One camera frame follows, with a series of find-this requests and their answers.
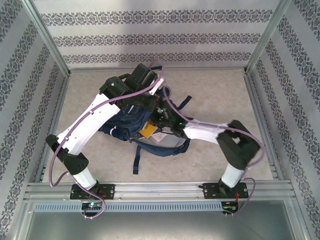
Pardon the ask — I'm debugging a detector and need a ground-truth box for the yellow book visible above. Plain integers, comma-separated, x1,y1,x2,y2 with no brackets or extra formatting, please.
138,123,157,139

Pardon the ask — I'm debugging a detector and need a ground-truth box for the navy blue backpack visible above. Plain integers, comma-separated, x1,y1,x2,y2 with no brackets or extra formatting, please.
98,86,193,176

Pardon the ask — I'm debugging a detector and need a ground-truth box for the small circuit board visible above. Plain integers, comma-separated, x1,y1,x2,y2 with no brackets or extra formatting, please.
81,201,105,211
221,203,239,216

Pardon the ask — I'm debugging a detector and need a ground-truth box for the grey metal panel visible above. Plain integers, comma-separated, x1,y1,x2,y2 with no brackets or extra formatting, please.
24,211,301,240

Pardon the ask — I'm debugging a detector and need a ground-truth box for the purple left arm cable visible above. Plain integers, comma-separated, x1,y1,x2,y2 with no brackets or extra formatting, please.
49,59,166,221

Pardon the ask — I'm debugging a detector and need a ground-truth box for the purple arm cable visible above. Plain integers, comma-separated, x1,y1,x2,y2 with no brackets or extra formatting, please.
163,86,266,217
49,59,166,221

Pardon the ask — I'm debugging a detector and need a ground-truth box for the aluminium mounting rail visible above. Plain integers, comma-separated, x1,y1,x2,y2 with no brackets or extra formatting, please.
23,181,294,201

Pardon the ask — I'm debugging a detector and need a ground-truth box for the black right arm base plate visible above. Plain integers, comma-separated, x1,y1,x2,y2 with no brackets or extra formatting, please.
202,182,247,200

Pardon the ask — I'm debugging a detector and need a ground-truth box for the aluminium frame post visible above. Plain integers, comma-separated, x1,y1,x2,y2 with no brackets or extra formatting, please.
244,0,292,75
21,0,71,76

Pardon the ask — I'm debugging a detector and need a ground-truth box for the grey slotted cable duct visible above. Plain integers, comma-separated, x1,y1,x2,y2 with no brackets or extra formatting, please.
32,201,224,213

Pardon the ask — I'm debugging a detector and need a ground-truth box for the aluminium frame side rail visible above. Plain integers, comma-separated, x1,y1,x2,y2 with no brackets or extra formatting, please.
243,71,283,181

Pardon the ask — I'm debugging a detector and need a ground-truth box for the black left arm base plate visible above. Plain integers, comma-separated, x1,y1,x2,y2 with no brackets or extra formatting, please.
69,183,116,201

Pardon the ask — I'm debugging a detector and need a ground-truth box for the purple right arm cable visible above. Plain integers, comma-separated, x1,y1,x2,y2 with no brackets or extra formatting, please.
163,86,266,217

